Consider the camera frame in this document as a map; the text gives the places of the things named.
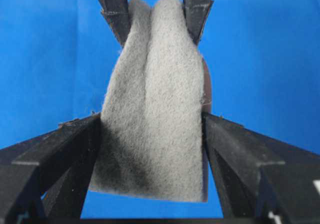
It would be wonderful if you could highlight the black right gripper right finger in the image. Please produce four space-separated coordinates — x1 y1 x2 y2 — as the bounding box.
202 113 320 224

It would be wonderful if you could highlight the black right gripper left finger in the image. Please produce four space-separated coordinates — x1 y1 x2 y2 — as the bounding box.
0 114 101 224

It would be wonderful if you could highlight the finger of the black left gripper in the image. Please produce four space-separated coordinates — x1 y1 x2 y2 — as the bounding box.
183 0 213 45
98 0 130 46

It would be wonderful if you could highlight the brown and white sponge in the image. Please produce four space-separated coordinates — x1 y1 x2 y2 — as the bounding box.
89 0 208 202

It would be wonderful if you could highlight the blue cloth mat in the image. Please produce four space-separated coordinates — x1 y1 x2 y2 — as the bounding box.
0 0 320 224

